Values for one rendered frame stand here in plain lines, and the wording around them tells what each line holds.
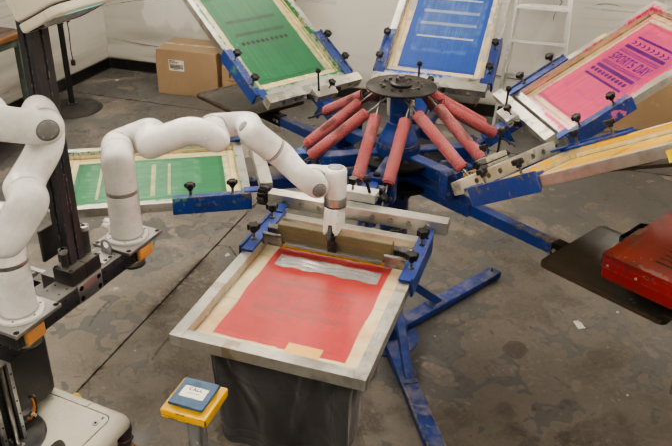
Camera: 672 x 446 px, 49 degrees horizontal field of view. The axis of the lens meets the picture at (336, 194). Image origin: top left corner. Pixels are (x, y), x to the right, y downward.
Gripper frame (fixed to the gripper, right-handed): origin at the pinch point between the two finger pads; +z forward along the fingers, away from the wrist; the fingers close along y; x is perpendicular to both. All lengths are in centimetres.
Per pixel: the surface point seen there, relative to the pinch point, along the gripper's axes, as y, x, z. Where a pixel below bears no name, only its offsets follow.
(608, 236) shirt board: -50, 89, 6
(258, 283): 23.0, -18.1, 5.9
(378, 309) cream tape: 23.4, 22.4, 5.9
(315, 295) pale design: 23.0, 1.6, 5.9
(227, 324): 46.1, -17.8, 5.9
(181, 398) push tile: 80, -14, 4
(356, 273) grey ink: 7.3, 10.2, 5.3
